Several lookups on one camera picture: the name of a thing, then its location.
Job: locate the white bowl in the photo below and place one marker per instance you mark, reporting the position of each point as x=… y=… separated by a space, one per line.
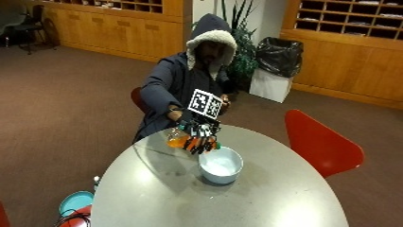
x=220 y=165

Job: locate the wooden cabinet with pigeonholes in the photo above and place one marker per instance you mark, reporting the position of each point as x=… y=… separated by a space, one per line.
x=122 y=28
x=353 y=53

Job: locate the green potted plant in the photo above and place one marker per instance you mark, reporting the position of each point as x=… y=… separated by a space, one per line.
x=244 y=53

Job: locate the small clear bottle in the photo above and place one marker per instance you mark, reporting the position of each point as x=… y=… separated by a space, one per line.
x=96 y=182

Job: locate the white trash bin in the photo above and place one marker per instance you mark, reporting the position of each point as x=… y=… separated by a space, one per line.
x=270 y=85

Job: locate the teal round lid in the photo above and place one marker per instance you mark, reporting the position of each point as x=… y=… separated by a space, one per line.
x=76 y=201

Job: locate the black trash bag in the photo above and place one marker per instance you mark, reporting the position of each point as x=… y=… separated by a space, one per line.
x=280 y=56

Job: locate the red container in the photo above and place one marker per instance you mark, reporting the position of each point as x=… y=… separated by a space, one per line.
x=80 y=217

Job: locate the red chair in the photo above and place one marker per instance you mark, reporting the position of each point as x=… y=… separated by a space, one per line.
x=321 y=145
x=3 y=216
x=137 y=99

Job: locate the black chair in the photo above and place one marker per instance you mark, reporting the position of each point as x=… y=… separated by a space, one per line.
x=31 y=26

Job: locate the white cube with black markers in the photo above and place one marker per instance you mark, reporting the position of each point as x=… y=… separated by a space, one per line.
x=205 y=103

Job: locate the the person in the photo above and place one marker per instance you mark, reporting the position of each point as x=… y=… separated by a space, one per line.
x=168 y=82

